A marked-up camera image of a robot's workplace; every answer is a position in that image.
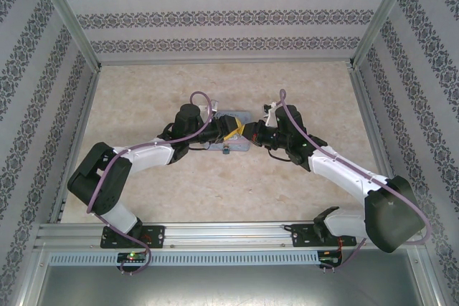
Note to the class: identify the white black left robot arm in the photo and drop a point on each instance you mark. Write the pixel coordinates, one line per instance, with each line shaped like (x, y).
(143, 157)

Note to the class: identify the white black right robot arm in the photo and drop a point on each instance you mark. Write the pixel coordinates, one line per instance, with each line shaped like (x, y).
(344, 171)

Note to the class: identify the small blue padlock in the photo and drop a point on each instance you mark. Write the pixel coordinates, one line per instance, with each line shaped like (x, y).
(226, 149)

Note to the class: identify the right controller board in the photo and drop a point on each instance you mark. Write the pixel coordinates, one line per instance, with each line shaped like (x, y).
(330, 258)

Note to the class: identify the controller board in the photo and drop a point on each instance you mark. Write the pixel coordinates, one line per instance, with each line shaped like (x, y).
(132, 256)
(330, 258)

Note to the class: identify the left controller board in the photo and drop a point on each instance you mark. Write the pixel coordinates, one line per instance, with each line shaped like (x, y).
(132, 256)

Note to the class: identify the grey metal sheet panel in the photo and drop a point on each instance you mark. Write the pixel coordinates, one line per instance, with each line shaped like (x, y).
(229, 288)

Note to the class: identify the aluminium side rail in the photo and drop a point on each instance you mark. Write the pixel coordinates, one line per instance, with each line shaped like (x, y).
(77, 141)
(376, 141)

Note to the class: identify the aluminium mounting rail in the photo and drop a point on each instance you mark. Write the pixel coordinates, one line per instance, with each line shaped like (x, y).
(229, 234)

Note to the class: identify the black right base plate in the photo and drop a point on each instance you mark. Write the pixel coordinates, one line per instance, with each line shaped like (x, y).
(299, 236)

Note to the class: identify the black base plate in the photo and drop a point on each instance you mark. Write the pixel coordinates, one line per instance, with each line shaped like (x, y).
(299, 236)
(157, 236)

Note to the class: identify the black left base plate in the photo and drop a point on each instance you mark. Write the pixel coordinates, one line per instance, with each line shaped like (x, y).
(157, 236)

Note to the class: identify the aluminium frame post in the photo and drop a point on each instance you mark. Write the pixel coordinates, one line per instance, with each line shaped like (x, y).
(68, 15)
(383, 15)

